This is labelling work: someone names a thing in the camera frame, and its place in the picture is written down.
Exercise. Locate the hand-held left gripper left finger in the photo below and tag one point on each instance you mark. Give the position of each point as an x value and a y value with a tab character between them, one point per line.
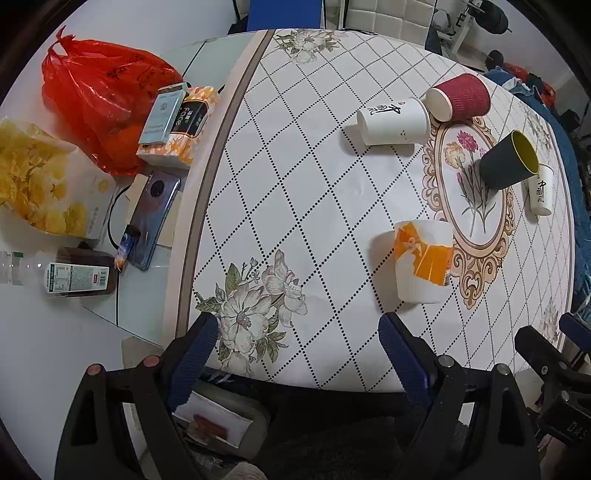
191	367

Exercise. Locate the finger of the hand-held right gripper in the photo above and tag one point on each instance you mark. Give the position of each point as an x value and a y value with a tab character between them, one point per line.
549	362
577	332

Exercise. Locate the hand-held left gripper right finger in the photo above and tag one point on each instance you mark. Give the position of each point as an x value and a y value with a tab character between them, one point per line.
406	360

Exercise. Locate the white cup with orange pattern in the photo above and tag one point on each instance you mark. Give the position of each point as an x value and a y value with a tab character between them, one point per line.
422	267

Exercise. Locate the small white cup black print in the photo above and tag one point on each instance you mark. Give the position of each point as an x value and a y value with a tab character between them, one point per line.
540	191

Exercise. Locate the dark cup yellow inside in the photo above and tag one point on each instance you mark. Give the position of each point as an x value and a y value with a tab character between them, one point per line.
503	161

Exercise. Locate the large white cup black print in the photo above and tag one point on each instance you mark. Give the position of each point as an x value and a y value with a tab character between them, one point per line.
392	122

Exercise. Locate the red ribbed paper cup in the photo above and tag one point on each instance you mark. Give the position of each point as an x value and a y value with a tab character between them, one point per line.
464	97

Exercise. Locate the brown bottle with white label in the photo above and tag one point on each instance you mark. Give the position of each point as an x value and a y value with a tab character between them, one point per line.
78	277

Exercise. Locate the blue smartphone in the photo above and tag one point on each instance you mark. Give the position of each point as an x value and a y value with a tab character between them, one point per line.
152	217

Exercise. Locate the floral checked tablecloth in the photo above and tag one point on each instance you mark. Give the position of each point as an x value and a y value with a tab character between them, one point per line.
323	207

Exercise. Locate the clear plastic bottle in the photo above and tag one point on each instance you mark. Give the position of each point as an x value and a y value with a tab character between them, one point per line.
21	267

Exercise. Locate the orange floral tissue pack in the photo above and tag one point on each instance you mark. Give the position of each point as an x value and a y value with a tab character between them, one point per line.
178	150

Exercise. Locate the yellow floral printed package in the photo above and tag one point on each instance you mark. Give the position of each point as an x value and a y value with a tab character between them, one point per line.
32	175

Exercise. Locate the black packet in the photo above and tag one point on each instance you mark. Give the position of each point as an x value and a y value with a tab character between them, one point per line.
189	115

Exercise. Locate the pale cigarette pack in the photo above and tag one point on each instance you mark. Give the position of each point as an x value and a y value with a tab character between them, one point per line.
160	115

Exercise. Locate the red plastic bag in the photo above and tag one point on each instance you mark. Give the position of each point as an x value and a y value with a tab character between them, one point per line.
92	87

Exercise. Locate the white exercise machine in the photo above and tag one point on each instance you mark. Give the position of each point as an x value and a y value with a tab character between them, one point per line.
457	23

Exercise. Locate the white tufted chair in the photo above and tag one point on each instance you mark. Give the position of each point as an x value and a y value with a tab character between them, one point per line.
388	14

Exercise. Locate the blue panel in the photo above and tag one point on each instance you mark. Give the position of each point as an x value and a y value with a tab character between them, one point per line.
284	14

